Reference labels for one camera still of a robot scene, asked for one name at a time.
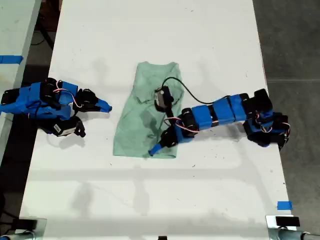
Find thin black floor cable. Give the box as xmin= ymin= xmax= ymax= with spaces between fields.
xmin=30 ymin=23 xmax=55 ymax=50

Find metal clamp plate black block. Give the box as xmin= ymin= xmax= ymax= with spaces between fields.
xmin=265 ymin=214 xmax=320 ymax=240
xmin=0 ymin=217 xmax=48 ymax=240

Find black camera cable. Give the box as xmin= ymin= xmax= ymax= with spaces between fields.
xmin=161 ymin=76 xmax=231 ymax=104

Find pale green T-shirt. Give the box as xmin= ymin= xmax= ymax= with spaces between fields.
xmin=112 ymin=61 xmax=186 ymax=160

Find long blue tape strip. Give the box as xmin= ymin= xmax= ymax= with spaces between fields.
xmin=0 ymin=55 xmax=24 ymax=65

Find white side table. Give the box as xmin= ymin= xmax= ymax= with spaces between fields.
xmin=0 ymin=0 xmax=42 ymax=162

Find black camera box silver face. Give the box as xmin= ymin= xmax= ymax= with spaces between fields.
xmin=153 ymin=85 xmax=174 ymax=113

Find black camera box white label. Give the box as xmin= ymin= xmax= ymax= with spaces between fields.
xmin=50 ymin=116 xmax=87 ymax=138

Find small blue tape piece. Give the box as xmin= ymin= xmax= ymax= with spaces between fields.
xmin=276 ymin=200 xmax=293 ymax=211

